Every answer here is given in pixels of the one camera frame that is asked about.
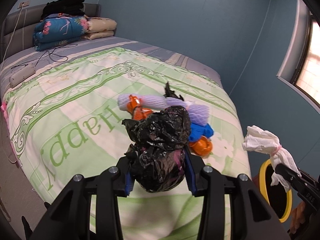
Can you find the yellow rimmed trash bin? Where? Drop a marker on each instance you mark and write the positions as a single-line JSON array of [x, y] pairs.
[[276, 196]]

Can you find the black clothing pile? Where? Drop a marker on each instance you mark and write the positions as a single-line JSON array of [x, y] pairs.
[[69, 7]]

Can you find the person's right hand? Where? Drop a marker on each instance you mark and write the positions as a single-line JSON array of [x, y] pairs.
[[297, 217]]

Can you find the black plastic bag ball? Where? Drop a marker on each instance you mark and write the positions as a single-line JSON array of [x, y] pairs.
[[156, 157]]

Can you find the green floral quilt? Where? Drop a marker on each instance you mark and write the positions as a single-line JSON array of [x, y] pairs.
[[65, 118]]

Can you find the grey padded headboard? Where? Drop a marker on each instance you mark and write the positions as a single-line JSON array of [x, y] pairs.
[[17, 28]]

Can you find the orange peel right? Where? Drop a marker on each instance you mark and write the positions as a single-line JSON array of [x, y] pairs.
[[202, 147]]

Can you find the blue floral folded blanket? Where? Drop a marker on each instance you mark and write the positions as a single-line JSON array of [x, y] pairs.
[[58, 31]]

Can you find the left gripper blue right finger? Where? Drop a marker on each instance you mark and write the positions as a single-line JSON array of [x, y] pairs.
[[189, 171]]

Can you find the bed with striped sheet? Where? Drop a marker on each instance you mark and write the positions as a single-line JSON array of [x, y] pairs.
[[78, 49]]

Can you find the window with grey frame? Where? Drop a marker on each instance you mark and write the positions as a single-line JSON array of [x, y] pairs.
[[300, 68]]

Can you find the beige folded pillows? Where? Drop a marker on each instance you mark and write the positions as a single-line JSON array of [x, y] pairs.
[[99, 27]]

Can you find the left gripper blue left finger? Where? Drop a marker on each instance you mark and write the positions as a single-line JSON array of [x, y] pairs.
[[129, 183]]

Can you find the white power strip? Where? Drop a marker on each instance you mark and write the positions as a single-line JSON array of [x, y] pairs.
[[22, 74]]

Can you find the wall power socket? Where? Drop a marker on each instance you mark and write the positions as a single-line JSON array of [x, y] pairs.
[[23, 4]]

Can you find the purple foam net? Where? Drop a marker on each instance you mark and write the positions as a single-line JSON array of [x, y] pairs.
[[198, 114]]

